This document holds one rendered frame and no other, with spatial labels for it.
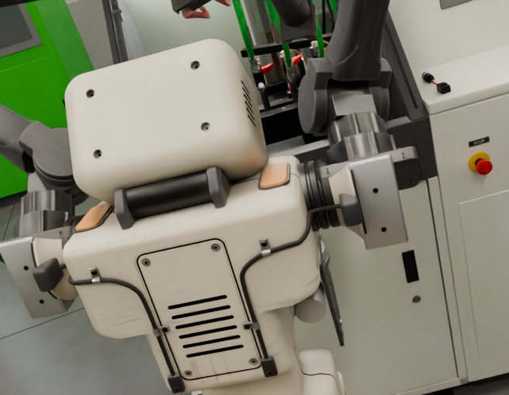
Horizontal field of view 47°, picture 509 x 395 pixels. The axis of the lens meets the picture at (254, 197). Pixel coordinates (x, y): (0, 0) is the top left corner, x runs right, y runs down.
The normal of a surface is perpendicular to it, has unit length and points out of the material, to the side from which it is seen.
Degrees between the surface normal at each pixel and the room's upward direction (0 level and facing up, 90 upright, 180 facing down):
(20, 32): 90
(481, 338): 90
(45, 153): 44
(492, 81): 0
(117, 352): 0
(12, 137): 34
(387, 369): 90
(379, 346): 90
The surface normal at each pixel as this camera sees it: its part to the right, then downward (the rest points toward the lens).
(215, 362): -0.07, 0.37
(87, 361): -0.27, -0.84
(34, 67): 0.11, 0.46
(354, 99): 0.16, -0.43
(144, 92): -0.21, -0.20
